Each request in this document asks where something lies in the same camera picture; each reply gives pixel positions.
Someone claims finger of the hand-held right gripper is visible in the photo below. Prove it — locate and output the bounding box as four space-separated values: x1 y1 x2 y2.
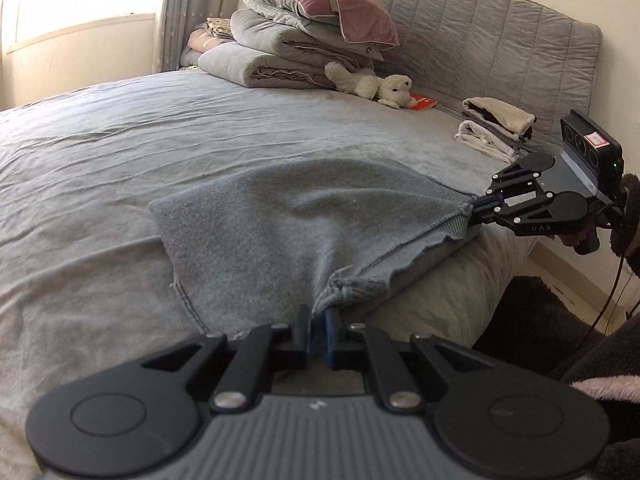
484 166 540 207
469 199 550 227

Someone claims beige folded garment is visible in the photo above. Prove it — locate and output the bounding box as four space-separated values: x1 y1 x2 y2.
461 97 537 137

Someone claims grey knit sweater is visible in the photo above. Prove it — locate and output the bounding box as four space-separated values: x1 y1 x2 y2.
149 157 476 362

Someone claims white plush toy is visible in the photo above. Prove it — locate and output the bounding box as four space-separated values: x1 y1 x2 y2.
324 61 419 110

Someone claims dark fleece robe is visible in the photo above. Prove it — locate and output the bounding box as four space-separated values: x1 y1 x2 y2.
472 275 640 480

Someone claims grey curtain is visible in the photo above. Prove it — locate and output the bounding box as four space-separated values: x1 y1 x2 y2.
155 0 247 74

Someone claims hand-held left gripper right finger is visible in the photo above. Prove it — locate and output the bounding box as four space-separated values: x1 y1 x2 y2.
324 308 481 410

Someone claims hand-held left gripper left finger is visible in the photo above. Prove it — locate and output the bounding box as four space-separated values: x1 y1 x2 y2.
139 307 314 414

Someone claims mauve pillow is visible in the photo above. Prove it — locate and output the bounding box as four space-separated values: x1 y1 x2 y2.
235 0 401 46

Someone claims grey quilted headboard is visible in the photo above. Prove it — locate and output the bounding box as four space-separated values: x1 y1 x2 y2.
337 0 604 162

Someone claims bed with grey sheet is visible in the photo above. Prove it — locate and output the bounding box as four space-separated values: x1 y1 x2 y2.
0 67 539 480

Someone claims red book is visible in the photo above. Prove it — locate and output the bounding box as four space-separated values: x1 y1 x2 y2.
407 92 440 111

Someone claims white folded garment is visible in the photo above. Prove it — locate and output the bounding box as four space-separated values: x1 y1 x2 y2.
454 120 527 164

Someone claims folded grey pink quilt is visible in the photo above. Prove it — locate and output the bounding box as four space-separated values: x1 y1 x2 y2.
197 42 362 90

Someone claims pink folded blanket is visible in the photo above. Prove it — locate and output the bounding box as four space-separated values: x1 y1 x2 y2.
179 17 236 69

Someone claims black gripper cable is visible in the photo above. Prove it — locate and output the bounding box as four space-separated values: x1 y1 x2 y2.
592 255 627 337

